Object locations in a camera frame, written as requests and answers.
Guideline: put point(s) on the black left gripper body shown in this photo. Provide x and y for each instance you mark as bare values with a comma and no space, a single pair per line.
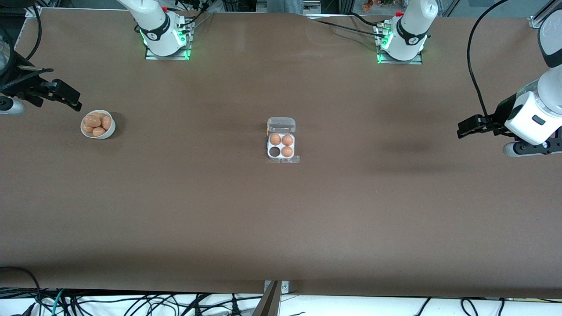
500,114

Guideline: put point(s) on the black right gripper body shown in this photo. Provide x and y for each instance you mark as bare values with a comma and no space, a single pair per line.
18,86

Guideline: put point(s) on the brown egg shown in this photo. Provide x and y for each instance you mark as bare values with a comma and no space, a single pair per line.
287,152
100,115
106,123
99,132
287,140
87,129
275,139
92,120

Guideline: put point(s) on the clear plastic egg box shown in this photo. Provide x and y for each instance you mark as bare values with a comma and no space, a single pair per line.
281,145

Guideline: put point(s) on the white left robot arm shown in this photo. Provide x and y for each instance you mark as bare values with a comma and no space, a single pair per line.
410,26

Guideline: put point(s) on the white round bowl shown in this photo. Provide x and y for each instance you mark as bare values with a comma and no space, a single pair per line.
107,131

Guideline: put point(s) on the person in grey trousers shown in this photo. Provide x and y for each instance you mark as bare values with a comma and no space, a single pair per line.
285,6

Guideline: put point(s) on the dark metal bar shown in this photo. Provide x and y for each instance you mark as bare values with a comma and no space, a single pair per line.
268,303

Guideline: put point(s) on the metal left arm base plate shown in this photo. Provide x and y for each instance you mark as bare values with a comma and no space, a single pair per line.
419,60

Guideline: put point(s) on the aluminium profile rail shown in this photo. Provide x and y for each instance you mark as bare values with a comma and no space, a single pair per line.
541,16

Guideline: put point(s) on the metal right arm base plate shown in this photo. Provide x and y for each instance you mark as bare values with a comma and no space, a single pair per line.
186,52

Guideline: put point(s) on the silver metal bracket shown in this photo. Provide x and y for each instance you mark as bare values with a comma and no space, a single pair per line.
285,287

